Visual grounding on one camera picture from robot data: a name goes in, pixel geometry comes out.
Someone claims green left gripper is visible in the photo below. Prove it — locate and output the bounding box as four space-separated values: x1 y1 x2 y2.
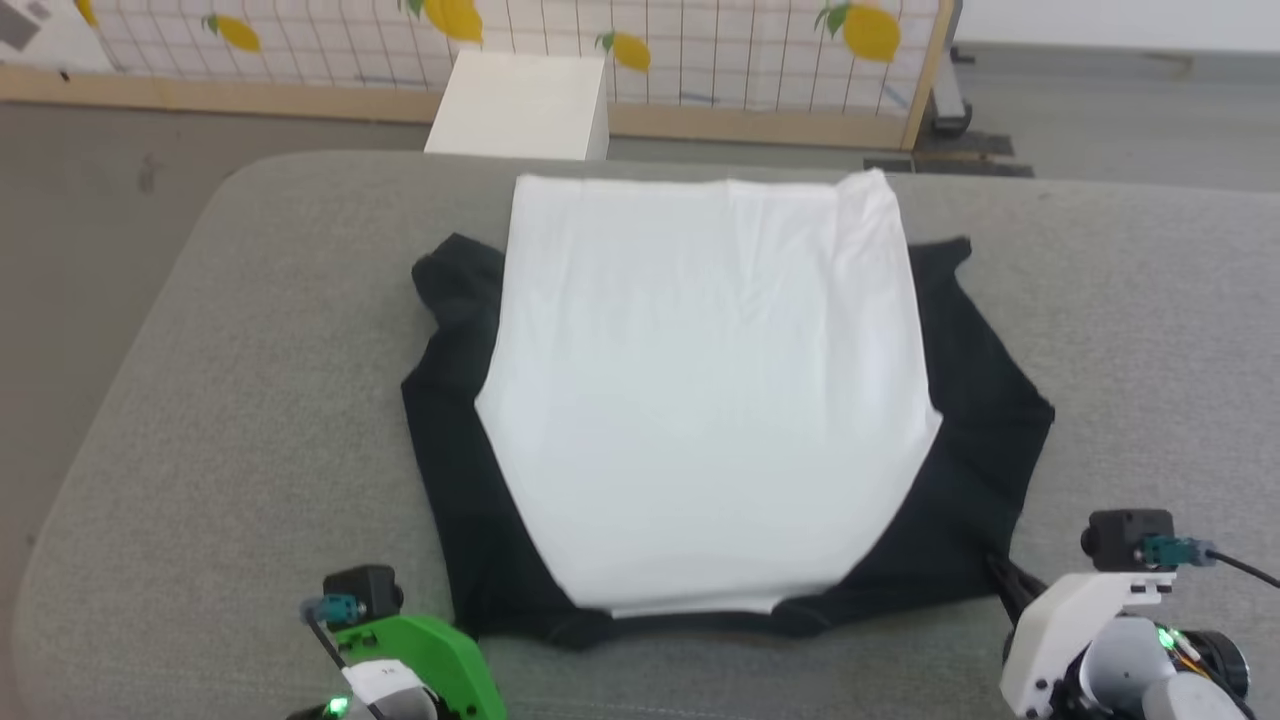
330 614 507 720

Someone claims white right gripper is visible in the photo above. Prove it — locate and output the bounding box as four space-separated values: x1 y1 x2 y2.
986 553 1177 720

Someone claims black and white shirt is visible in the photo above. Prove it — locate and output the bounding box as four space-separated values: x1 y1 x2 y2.
400 168 1057 651

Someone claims grey stand with caster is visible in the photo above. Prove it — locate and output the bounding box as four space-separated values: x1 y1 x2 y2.
930 0 977 139

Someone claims white box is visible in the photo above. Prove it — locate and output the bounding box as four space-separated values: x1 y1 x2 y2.
424 50 611 163

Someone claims lemon print grid panel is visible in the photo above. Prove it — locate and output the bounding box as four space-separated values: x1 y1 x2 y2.
60 0 957 151

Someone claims black left camera cable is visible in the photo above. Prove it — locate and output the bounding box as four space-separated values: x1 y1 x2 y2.
305 610 353 673

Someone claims black camera cable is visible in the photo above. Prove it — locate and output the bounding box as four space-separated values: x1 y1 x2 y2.
305 610 353 673
1200 546 1280 591

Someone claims black right camera cable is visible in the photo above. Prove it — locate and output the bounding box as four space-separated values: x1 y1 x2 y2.
1200 546 1280 591

